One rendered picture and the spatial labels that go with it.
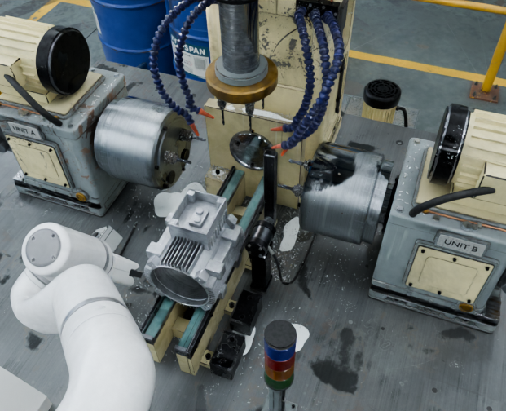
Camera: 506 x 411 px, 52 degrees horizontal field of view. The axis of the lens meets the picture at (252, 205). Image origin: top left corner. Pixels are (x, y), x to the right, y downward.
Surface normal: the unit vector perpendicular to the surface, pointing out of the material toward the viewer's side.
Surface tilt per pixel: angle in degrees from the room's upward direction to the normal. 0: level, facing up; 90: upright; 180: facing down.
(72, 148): 89
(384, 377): 0
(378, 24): 0
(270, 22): 90
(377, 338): 0
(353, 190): 35
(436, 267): 90
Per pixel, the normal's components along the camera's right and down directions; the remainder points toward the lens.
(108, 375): -0.03, -0.55
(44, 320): -0.12, 0.72
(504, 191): -0.36, 0.71
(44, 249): -0.19, -0.22
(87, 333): -0.38, -0.79
